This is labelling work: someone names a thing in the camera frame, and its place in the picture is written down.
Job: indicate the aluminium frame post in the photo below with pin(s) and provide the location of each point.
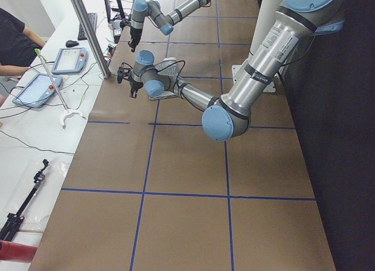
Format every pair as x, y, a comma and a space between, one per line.
82, 15

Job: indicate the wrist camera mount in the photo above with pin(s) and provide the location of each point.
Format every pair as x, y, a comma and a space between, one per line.
123, 72
124, 23

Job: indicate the black computer mouse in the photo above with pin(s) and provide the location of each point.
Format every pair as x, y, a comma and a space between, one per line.
71, 43

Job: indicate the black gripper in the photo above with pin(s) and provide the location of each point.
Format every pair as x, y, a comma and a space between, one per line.
134, 34
135, 85

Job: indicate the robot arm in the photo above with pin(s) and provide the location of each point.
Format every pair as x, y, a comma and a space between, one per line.
165, 23
229, 115

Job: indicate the far blue teach pendant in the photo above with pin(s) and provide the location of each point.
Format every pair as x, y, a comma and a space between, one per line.
70, 61

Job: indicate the red cylinder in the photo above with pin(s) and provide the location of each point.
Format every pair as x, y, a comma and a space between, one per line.
16, 252

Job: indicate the white reacher grabber tool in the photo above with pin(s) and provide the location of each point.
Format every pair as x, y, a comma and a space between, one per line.
67, 111

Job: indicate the striped polo shirt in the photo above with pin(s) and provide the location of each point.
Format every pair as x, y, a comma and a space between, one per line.
167, 71

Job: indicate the seated person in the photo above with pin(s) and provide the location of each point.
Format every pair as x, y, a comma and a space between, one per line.
18, 44

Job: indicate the blue teach pendant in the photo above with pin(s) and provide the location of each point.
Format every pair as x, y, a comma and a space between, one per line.
70, 61
36, 93

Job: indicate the near blue teach pendant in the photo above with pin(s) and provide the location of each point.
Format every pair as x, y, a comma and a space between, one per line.
36, 93

